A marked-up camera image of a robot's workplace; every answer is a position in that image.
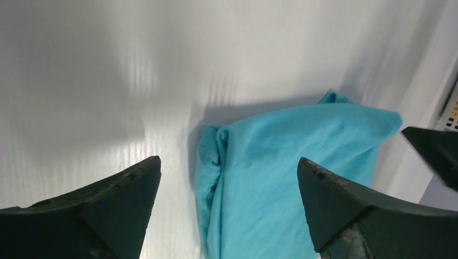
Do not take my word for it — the turquoise t-shirt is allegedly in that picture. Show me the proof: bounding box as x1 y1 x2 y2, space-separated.
195 92 402 258

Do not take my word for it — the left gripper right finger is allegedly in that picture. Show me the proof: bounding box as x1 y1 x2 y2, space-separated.
297 158 457 258

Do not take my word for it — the white plastic basket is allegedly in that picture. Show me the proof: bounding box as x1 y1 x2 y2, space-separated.
435 83 457 132

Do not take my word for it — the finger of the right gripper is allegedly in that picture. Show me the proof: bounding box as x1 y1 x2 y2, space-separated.
401 126 457 190

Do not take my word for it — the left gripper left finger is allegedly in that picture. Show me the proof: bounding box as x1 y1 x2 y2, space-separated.
1 156 161 258

